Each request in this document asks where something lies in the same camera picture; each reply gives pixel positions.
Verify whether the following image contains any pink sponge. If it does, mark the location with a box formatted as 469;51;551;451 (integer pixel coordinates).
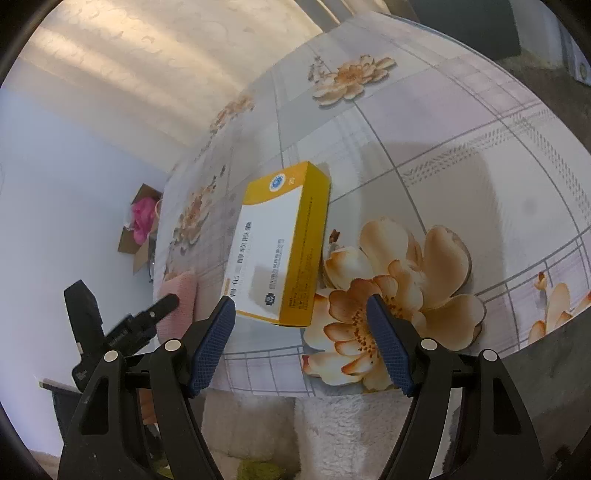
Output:
159;270;199;344

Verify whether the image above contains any grey cabinet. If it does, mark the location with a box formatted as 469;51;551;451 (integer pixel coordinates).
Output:
409;0;525;58

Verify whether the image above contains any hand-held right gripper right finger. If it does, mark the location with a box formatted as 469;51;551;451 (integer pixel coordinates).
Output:
367;294;546;480

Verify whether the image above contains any floral tablecloth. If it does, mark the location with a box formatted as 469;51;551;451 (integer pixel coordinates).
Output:
152;11;591;400

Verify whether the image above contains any cardboard box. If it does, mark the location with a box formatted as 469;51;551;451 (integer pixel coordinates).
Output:
117;184;164;275

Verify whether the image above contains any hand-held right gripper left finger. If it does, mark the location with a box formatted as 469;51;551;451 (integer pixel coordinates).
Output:
58;295;237;480

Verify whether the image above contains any yellow and white box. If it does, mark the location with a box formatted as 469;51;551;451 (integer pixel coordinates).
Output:
223;161;332;328

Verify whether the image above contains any pink cloth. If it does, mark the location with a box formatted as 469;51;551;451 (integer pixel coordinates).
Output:
131;198;160;245

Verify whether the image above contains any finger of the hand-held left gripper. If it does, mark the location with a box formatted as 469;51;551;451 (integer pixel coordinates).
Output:
131;295;181;330

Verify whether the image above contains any dark side table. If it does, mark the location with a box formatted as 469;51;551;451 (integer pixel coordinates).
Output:
41;378;86;448

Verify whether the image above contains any cream curtain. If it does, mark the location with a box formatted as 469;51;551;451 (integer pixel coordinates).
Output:
14;0;389;148

